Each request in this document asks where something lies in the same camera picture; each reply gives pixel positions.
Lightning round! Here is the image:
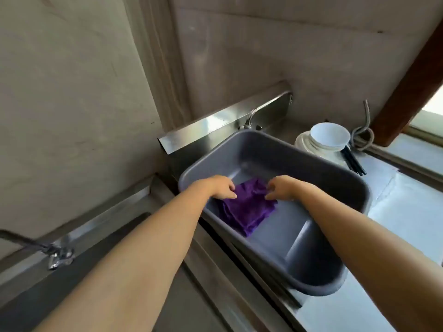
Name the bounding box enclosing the person's left hand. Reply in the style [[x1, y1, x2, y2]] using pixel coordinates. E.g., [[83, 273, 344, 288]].
[[189, 174, 238, 201]]

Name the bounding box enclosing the brown wooden window frame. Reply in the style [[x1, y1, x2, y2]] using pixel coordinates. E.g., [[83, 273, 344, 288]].
[[370, 29, 443, 148]]

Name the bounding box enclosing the person's left forearm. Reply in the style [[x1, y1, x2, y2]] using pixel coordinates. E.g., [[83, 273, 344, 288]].
[[34, 190, 214, 332]]

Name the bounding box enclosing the person's right hand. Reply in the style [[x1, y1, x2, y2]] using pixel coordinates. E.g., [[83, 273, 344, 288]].
[[264, 174, 305, 202]]

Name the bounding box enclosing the person's right forearm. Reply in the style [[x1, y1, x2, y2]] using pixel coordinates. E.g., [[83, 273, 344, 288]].
[[297, 181, 443, 332]]

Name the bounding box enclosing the chrome gooseneck faucet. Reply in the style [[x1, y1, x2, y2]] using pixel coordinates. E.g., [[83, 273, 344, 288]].
[[0, 230, 76, 271]]

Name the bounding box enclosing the grey plastic basin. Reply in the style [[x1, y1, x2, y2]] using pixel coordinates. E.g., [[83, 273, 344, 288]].
[[178, 129, 373, 297]]

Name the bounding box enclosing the grey hose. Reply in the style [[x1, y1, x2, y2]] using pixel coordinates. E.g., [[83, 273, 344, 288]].
[[350, 99, 376, 152]]

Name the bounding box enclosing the small chrome tap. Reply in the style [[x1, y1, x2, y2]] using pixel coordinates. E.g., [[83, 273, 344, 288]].
[[239, 107, 263, 131]]

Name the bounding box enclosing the purple cleaning cloth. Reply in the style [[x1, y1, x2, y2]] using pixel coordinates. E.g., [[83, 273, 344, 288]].
[[216, 178, 278, 238]]

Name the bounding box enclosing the black chopstick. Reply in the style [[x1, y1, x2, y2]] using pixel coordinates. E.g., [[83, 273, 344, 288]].
[[345, 145, 367, 175], [340, 148, 360, 177]]

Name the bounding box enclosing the white plate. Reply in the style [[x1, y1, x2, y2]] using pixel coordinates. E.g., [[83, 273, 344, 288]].
[[294, 130, 347, 163]]

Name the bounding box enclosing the white bowl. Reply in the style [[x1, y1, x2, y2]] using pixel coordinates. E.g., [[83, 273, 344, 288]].
[[309, 122, 351, 153]]

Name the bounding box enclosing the stainless steel sink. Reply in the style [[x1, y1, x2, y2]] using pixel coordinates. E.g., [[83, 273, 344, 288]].
[[0, 174, 295, 332]]

